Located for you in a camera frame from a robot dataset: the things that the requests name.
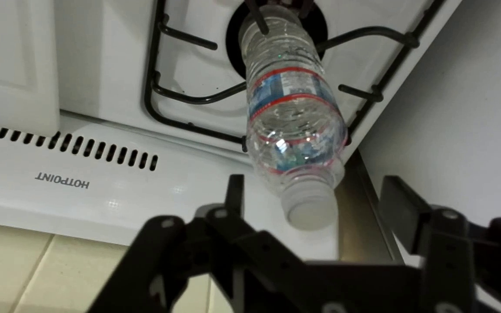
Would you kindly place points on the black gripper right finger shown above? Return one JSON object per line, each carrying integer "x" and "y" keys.
{"x": 410, "y": 217}

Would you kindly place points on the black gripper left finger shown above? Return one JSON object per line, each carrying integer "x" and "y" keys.
{"x": 233, "y": 200}

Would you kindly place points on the clear plastic water bottle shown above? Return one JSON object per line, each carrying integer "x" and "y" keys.
{"x": 294, "y": 127}

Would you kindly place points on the white gas stove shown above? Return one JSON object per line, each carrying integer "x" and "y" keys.
{"x": 78, "y": 151}

